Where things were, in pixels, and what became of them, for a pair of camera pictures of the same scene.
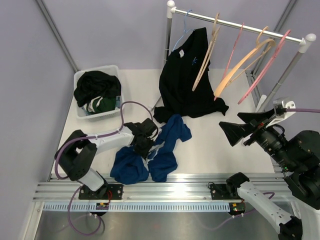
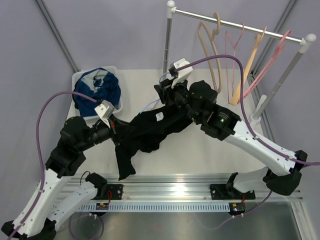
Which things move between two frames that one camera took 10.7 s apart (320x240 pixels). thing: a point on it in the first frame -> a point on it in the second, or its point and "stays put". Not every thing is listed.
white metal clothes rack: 304,42 stays put
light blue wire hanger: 185,30 -> 157,100
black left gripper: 144,152 -> 118,129
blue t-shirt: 128,167 -> 99,84
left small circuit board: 102,206 stays put
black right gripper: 235,132 -> 166,92
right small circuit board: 236,208 stays put
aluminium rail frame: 185,188 stays put
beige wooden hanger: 208,54 -> 217,21
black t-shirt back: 177,77 -> 152,127
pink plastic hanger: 267,65 stays put
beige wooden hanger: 262,46 -> 236,99
